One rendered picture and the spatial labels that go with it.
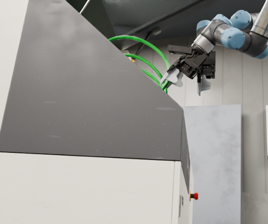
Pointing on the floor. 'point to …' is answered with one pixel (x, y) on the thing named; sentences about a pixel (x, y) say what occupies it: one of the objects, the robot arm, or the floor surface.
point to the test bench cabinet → (82, 190)
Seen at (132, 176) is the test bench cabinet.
